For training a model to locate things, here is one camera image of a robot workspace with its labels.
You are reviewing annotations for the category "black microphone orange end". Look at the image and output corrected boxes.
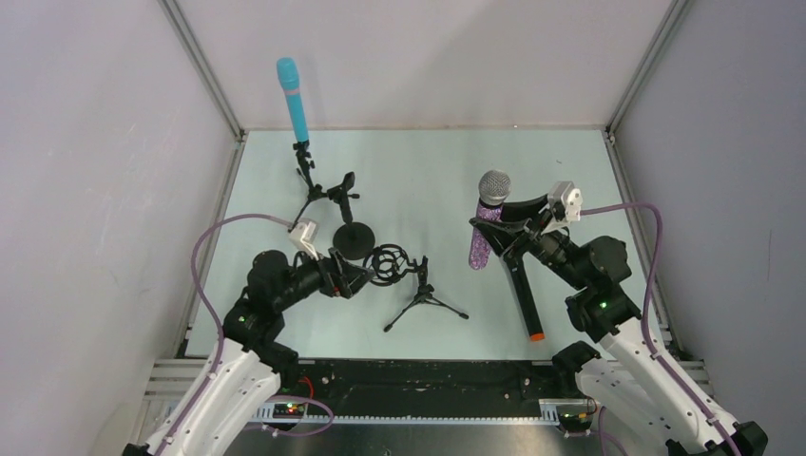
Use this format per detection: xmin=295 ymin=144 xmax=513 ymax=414
xmin=503 ymin=254 xmax=546 ymax=342

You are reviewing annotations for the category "shock mount tripod stand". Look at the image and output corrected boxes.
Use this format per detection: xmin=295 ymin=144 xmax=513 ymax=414
xmin=363 ymin=243 xmax=470 ymax=334

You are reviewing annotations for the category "round base mic stand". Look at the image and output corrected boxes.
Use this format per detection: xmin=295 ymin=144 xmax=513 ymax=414
xmin=326 ymin=172 xmax=375 ymax=260

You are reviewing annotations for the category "purple glitter microphone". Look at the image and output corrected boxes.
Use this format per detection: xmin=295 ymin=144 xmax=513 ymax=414
xmin=469 ymin=169 xmax=511 ymax=271

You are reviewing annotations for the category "black tripod mic stand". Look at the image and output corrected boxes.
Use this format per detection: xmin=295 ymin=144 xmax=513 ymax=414
xmin=292 ymin=142 xmax=360 ymax=226

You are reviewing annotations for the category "blue toy microphone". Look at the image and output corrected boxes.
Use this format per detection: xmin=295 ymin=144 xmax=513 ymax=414
xmin=276 ymin=57 xmax=309 ymax=143

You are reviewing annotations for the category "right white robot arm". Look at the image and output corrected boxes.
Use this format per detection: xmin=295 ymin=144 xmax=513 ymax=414
xmin=470 ymin=196 xmax=769 ymax=455

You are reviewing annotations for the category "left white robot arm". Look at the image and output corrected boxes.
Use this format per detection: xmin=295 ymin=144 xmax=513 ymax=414
xmin=123 ymin=250 xmax=374 ymax=455

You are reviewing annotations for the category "left circuit board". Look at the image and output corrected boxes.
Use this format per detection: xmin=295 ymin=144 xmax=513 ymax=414
xmin=271 ymin=402 xmax=307 ymax=421

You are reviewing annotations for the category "circuit board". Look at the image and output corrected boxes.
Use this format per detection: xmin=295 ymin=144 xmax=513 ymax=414
xmin=271 ymin=402 xmax=307 ymax=421
xmin=558 ymin=412 xmax=592 ymax=434

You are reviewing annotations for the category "right circuit board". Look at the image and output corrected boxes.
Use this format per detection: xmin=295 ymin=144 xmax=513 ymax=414
xmin=558 ymin=412 xmax=592 ymax=434

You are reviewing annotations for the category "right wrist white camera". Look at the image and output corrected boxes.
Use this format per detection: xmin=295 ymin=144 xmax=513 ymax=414
xmin=543 ymin=180 xmax=583 ymax=234

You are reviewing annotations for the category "wrist white camera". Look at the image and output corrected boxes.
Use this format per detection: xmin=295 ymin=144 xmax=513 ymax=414
xmin=288 ymin=218 xmax=320 ymax=260
xmin=543 ymin=180 xmax=583 ymax=234

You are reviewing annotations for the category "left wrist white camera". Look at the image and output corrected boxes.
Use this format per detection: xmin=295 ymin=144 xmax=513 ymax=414
xmin=288 ymin=218 xmax=320 ymax=260

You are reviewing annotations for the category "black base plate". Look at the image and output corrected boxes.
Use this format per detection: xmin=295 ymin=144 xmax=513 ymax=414
xmin=281 ymin=359 xmax=595 ymax=419

